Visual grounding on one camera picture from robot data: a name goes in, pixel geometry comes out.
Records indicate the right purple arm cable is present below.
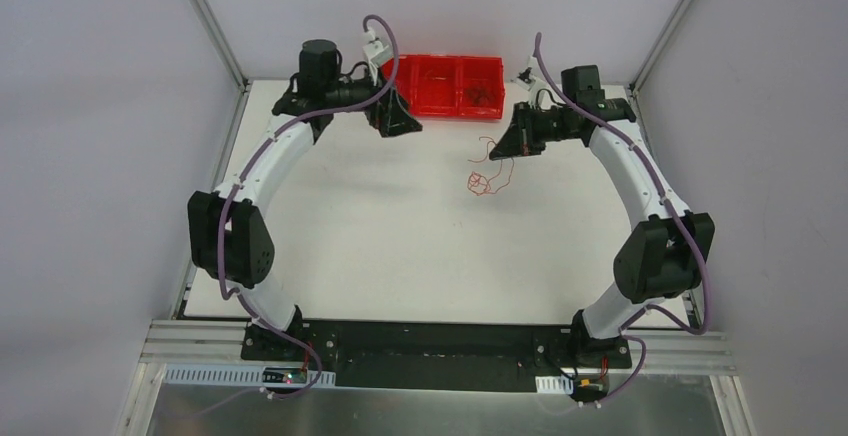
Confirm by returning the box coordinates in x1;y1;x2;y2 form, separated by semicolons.
533;32;714;402

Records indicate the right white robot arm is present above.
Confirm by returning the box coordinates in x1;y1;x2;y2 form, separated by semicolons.
488;66;715;366

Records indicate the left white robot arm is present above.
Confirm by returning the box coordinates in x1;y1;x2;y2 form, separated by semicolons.
187;36;422;361

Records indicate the right slotted cable duct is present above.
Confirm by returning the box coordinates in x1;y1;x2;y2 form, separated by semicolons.
535;375;574;396

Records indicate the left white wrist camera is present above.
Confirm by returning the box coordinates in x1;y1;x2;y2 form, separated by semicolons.
362;35;394;78

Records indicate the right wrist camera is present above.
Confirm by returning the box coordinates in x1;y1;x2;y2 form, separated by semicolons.
514;55;537;91

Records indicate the left slotted cable duct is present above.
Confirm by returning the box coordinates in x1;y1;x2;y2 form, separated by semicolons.
163;363;336;389

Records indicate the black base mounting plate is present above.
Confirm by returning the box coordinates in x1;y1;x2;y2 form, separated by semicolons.
240;319;632;393

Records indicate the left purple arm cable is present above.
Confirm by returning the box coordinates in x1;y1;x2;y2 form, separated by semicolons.
217;14;401;401

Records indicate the red three-compartment bin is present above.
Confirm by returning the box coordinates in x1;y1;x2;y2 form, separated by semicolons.
381;54;505;122

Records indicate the slotted cable duct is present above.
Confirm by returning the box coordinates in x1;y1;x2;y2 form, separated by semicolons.
163;363;336;389
535;375;574;396

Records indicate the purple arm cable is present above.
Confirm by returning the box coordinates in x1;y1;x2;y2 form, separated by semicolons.
533;32;714;402
217;14;401;401

